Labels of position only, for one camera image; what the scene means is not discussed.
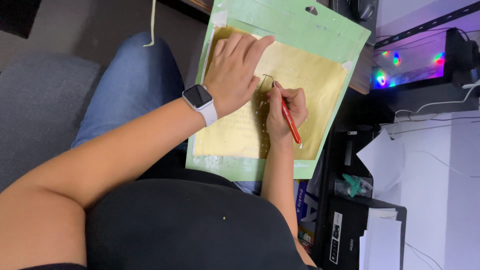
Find person's left hand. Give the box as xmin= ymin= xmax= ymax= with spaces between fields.
xmin=202 ymin=32 xmax=276 ymax=118

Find person's right hand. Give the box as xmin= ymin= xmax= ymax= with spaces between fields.
xmin=265 ymin=81 xmax=309 ymax=142

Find red weeding hook tool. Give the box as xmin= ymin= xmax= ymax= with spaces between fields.
xmin=262 ymin=74 xmax=302 ymax=145

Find gold vinyl sheet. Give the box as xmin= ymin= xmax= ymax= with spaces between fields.
xmin=192 ymin=25 xmax=349 ymax=161

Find white smartwatch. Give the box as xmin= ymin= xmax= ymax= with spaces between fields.
xmin=182 ymin=84 xmax=218 ymax=127

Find green cutting mat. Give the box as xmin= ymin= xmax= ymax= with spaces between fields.
xmin=185 ymin=0 xmax=372 ymax=182

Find blue paper ream carton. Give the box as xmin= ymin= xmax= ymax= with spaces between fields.
xmin=294 ymin=180 xmax=319 ymax=233

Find pale yellow vinyl strip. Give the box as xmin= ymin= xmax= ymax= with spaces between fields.
xmin=143 ymin=0 xmax=157 ymax=48

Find clear bag with green item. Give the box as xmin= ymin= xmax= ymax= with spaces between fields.
xmin=334 ymin=173 xmax=374 ymax=198

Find person's blue jeans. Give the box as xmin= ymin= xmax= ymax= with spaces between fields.
xmin=71 ymin=32 xmax=188 ymax=151

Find loose white paper sheet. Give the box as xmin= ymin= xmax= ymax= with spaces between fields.
xmin=356 ymin=128 xmax=406 ymax=196

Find black printer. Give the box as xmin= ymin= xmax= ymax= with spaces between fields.
xmin=313 ymin=125 xmax=407 ymax=270

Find black computer mouse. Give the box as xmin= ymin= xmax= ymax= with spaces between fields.
xmin=350 ymin=0 xmax=378 ymax=22

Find person's black shirt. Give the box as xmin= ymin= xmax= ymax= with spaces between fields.
xmin=22 ymin=150 xmax=319 ymax=270

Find computer case with coloured lights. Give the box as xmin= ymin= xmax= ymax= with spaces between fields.
xmin=371 ymin=28 xmax=480 ymax=113

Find stack of white paper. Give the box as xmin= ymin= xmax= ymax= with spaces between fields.
xmin=359 ymin=208 xmax=403 ymax=270

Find black metal bar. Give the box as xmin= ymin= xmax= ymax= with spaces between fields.
xmin=374 ymin=2 xmax=480 ymax=50

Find grey upholstered chair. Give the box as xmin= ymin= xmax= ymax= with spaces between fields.
xmin=0 ymin=52 xmax=103 ymax=193

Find dark box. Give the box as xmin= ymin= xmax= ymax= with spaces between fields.
xmin=0 ymin=0 xmax=42 ymax=40

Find white cable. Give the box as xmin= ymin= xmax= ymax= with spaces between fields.
xmin=392 ymin=80 xmax=480 ymax=125

